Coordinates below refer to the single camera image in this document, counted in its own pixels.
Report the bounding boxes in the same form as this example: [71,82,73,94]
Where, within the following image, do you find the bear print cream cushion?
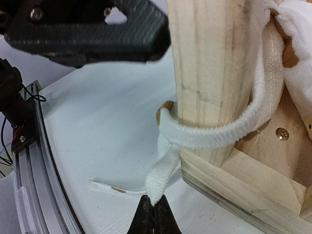
[88,0,312,207]

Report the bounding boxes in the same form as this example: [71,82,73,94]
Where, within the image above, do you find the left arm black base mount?
[0,59,46,154]

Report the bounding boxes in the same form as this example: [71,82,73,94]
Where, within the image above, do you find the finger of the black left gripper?
[3,0,171,68]

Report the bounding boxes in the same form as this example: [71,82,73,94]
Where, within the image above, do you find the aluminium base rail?
[11,81,84,234]

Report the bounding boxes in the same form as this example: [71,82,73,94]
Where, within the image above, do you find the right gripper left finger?
[127,195,154,234]

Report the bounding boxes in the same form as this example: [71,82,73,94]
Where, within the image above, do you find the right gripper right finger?
[154,195,182,234]

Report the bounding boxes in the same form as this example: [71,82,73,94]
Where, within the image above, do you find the wooden pet bed frame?
[160,0,312,234]

